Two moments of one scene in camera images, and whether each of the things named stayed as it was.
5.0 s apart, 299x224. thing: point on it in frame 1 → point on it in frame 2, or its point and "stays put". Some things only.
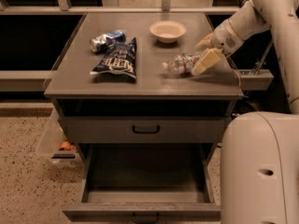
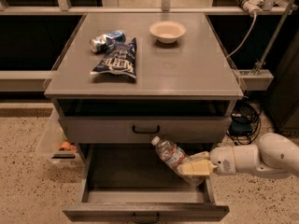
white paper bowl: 167,31 stays put
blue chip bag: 119,64 stays put
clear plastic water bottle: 182,63 → 175,155
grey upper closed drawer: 144,130 stays put
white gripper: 224,38 → 221,161
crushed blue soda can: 100,43 stays put
